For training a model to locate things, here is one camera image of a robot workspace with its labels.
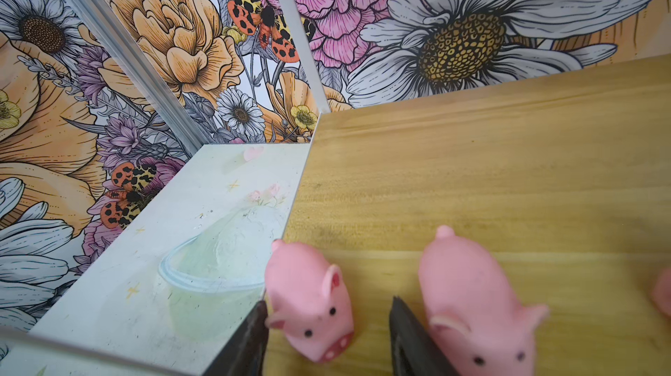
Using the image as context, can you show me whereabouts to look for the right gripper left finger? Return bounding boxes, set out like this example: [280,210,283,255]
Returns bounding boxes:
[203,300,269,376]

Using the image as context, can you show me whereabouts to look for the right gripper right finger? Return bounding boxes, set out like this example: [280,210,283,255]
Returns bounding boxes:
[389,297,459,376]

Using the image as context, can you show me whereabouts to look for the pink pig toy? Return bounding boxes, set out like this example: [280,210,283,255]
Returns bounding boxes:
[265,240,355,363]
[651,268,671,317]
[418,225,550,375]

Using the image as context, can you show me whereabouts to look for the two-tier bamboo white shelf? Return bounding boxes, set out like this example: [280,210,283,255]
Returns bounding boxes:
[261,0,671,376]

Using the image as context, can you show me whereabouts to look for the left aluminium corner post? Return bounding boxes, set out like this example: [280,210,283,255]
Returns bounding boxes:
[68,0,211,155]

